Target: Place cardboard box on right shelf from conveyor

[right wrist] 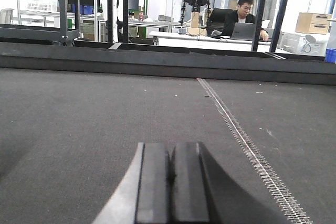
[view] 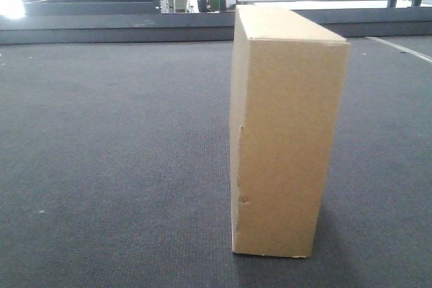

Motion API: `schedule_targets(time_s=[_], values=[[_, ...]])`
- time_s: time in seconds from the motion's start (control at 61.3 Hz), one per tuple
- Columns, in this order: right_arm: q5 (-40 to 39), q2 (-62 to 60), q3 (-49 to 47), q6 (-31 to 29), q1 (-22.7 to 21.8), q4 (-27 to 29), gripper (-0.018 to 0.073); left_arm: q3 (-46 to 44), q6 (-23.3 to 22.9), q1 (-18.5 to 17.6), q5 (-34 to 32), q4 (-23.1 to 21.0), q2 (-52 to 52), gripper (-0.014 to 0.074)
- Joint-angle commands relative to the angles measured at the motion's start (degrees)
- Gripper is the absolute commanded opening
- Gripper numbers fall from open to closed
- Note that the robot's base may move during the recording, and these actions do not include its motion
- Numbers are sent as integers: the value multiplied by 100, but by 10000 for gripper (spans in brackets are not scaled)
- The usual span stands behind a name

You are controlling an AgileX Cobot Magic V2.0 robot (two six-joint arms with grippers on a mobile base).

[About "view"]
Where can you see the tall brown cardboard box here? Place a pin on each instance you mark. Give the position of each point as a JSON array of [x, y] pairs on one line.
[[287, 77]]

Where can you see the dark grey conveyor belt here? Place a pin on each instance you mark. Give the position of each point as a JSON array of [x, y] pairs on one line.
[[115, 170]]

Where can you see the dark conveyor side rail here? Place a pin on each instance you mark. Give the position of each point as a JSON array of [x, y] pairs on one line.
[[187, 27]]

